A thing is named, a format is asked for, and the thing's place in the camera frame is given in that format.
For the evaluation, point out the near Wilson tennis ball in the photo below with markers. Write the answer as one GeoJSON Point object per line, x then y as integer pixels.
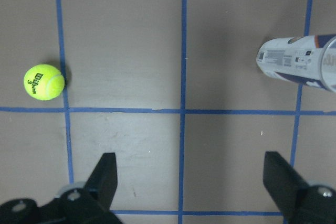
{"type": "Point", "coordinates": [43, 82]}

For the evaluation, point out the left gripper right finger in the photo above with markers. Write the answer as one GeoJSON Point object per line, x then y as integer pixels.
{"type": "Point", "coordinates": [285, 186]}

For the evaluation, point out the white tennis ball can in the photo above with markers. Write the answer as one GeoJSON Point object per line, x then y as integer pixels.
{"type": "Point", "coordinates": [307, 60]}

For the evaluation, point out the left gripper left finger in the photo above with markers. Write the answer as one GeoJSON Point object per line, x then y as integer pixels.
{"type": "Point", "coordinates": [103, 181]}

